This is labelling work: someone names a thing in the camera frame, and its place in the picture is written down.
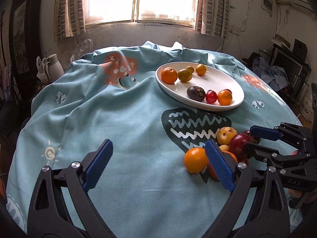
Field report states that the white kettle jug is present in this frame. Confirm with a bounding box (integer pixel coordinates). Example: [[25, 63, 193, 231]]
[[47, 54, 64, 83]]

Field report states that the dark framed picture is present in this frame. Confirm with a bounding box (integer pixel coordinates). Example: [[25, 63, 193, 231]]
[[8, 0, 41, 85]]

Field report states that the small orange kumquat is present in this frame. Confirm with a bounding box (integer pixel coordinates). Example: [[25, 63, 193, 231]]
[[195, 63, 206, 76]]

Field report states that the teal printed tablecloth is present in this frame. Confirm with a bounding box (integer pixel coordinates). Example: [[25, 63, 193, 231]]
[[7, 42, 299, 237]]

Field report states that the white oval plate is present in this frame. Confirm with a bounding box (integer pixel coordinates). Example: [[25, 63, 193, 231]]
[[155, 62, 244, 112]]

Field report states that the patterned curtain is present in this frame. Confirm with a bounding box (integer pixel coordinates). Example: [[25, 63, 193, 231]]
[[195, 0, 229, 39], [54, 0, 85, 41]]

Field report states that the mandarin orange rough skin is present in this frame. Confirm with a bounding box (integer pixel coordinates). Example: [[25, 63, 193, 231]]
[[161, 67, 178, 85]]

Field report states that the dark purple passion fruit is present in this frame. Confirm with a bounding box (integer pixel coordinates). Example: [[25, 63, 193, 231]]
[[186, 86, 206, 102]]

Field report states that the right hand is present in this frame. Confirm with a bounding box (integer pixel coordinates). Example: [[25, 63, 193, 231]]
[[287, 149, 317, 205]]

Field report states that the small yellow round fruit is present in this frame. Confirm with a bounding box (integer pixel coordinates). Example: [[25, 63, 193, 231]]
[[219, 145, 229, 152]]

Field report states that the black shelf rack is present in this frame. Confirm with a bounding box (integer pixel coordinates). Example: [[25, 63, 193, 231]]
[[259, 39, 312, 101]]

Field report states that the window frame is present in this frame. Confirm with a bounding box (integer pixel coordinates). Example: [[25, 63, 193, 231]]
[[84, 0, 198, 27]]

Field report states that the small green-yellow kumquat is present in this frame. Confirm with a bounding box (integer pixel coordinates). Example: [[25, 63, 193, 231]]
[[186, 66, 195, 74]]

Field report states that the right patterned curtain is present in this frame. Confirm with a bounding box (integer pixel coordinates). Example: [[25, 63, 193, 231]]
[[195, 0, 229, 39]]

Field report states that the dark red plum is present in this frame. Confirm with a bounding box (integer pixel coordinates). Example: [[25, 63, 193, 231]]
[[229, 133, 252, 165]]

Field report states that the yellow-green small citrus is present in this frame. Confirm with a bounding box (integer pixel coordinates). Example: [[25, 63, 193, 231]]
[[178, 69, 192, 83]]

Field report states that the left patterned curtain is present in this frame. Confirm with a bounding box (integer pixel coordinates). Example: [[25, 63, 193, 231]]
[[54, 0, 85, 41]]

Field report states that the large yellow spotted fruit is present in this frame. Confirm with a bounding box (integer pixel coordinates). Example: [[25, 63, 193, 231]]
[[217, 127, 238, 145]]

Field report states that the red cherry tomato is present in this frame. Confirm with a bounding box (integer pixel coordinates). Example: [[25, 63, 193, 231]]
[[205, 90, 218, 104]]

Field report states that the smooth orange fruit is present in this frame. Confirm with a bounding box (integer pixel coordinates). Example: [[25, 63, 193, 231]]
[[218, 90, 233, 106]]

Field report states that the wrinkled dark passion fruit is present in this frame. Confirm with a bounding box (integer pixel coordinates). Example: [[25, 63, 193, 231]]
[[243, 130, 261, 145]]

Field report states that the pile of blue clothes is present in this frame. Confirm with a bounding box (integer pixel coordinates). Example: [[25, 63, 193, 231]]
[[252, 57, 290, 92]]

